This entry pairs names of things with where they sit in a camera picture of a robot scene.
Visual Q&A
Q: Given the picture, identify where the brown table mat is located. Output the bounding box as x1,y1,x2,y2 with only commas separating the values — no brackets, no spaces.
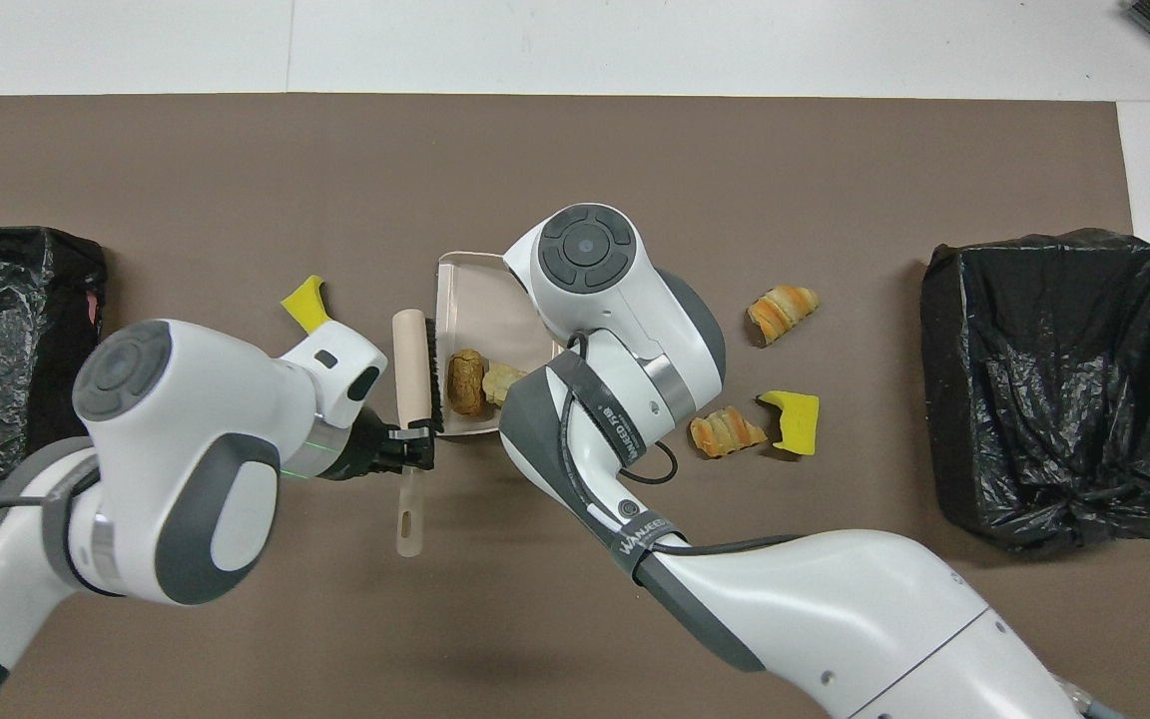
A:
0,93,1150,719

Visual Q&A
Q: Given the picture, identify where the striped croissant piece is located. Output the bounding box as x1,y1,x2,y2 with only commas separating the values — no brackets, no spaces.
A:
746,284,822,348
689,405,769,459

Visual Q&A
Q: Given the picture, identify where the pale bread piece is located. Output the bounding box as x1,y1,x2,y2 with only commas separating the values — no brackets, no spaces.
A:
483,362,528,407

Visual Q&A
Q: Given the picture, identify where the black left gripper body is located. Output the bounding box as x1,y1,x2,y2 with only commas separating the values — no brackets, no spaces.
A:
320,411,406,482

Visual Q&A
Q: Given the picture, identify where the yellow sponge piece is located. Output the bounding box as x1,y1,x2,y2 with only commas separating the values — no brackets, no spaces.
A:
279,275,333,336
757,390,822,457

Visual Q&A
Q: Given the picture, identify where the brown bread roll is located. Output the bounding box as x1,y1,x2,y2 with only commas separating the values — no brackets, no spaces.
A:
446,348,488,417

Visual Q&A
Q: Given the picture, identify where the beige plastic dustpan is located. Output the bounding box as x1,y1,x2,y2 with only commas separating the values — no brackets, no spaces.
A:
435,251,561,437

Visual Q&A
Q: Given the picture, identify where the beige hand brush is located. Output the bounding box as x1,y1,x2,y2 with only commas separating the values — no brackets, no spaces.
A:
392,309,444,558

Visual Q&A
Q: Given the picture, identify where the black bag lined bin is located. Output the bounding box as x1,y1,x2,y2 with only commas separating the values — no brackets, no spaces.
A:
919,229,1150,553

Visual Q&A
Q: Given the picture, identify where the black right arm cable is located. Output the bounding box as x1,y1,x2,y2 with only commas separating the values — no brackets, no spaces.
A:
555,335,806,560

